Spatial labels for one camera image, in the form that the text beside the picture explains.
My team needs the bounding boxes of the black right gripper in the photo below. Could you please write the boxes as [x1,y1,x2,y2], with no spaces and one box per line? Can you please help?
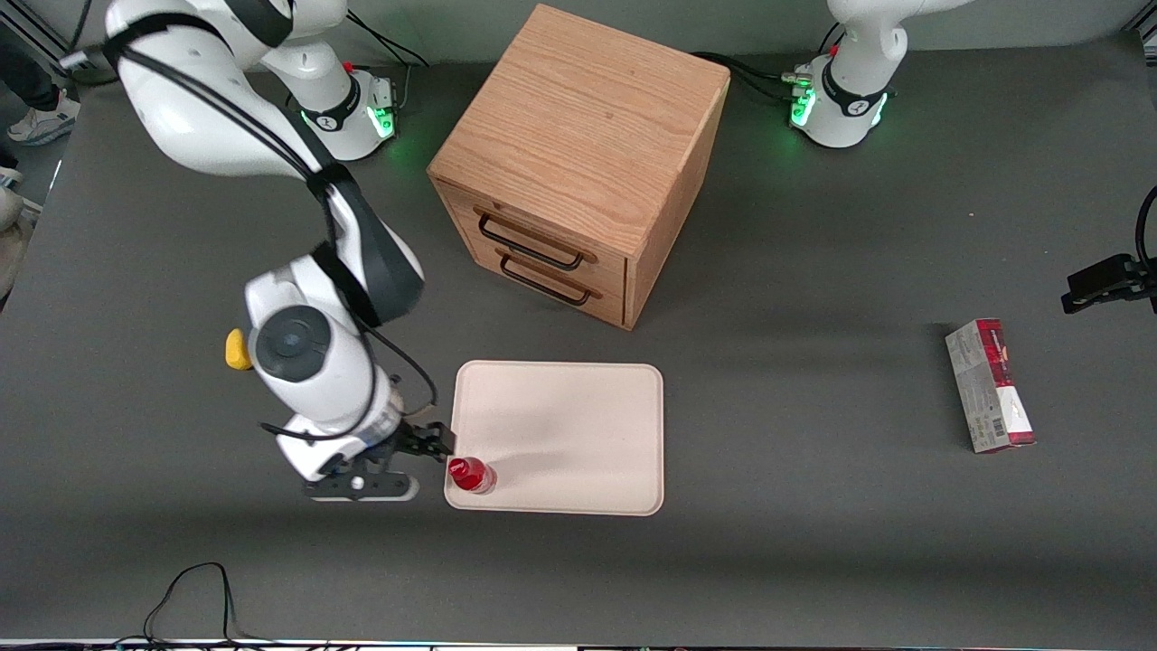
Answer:
[342,420,456,480]

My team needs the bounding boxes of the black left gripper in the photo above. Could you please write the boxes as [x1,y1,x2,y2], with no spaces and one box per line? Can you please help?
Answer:
[1060,254,1157,316]

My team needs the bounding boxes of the red coke bottle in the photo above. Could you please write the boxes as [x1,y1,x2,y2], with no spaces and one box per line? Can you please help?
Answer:
[447,456,498,496]

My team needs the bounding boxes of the beige plastic tray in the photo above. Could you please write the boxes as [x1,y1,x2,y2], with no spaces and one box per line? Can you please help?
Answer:
[444,360,665,517]

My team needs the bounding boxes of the red and grey carton box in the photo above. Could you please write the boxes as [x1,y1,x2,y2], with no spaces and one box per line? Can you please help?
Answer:
[945,317,1038,455]

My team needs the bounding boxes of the wooden drawer cabinet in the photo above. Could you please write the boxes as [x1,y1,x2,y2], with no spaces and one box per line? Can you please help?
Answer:
[427,4,731,332]

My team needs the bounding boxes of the white sneaker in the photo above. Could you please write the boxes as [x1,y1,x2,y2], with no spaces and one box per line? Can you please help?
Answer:
[6,89,82,147]

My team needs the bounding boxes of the dark trouser leg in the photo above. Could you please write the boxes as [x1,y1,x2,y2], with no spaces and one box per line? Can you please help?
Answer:
[0,34,61,113]

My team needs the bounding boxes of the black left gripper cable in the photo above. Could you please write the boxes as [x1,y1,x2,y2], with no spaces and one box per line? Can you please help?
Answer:
[1134,184,1157,274]

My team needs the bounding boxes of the black wire drawer handle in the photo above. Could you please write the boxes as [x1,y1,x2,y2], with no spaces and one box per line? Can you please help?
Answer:
[476,212,588,272]
[498,253,597,307]

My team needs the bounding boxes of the thin black looped cable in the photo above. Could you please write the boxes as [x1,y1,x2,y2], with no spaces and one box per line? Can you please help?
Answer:
[113,561,281,648]

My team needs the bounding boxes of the black right arm hose cable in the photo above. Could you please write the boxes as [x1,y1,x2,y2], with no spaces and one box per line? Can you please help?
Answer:
[116,43,440,446]

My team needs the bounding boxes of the black right arm base cables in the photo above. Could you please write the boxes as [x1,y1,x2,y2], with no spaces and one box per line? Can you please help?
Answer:
[345,11,432,117]

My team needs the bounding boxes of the black arm base cables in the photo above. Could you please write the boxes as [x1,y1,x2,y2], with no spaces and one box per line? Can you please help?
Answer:
[691,24,846,102]
[345,11,432,117]

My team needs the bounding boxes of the black left arm base cables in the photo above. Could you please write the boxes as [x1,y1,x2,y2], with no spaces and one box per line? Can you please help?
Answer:
[691,24,846,102]

